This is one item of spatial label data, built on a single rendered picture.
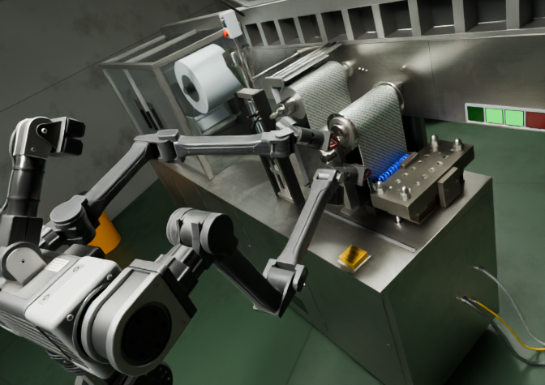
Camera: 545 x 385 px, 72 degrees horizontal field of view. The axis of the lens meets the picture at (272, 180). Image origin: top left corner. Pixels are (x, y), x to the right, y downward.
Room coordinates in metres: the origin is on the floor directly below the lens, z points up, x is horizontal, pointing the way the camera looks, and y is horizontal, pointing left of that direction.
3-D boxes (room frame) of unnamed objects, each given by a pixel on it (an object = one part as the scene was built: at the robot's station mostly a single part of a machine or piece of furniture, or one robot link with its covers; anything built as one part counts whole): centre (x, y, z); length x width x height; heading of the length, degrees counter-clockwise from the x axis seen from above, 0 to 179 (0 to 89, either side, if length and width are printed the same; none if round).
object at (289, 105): (1.42, -0.17, 1.34); 0.06 x 0.06 x 0.06; 26
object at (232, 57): (1.89, -0.07, 1.50); 0.14 x 0.14 x 0.06
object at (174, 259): (0.54, 0.22, 1.45); 0.09 x 0.08 x 0.12; 50
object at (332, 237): (2.06, 0.08, 0.88); 2.52 x 0.66 x 0.04; 26
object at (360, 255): (0.95, -0.16, 0.91); 0.07 x 0.07 x 0.02; 26
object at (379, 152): (1.20, -0.43, 1.11); 0.23 x 0.01 x 0.18; 116
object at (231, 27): (1.71, -0.08, 1.66); 0.07 x 0.07 x 0.10; 14
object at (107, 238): (3.32, 1.79, 0.28); 0.37 x 0.36 x 0.57; 140
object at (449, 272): (2.07, 0.07, 0.43); 2.52 x 0.64 x 0.86; 26
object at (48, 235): (0.86, 0.60, 1.45); 0.09 x 0.08 x 0.12; 50
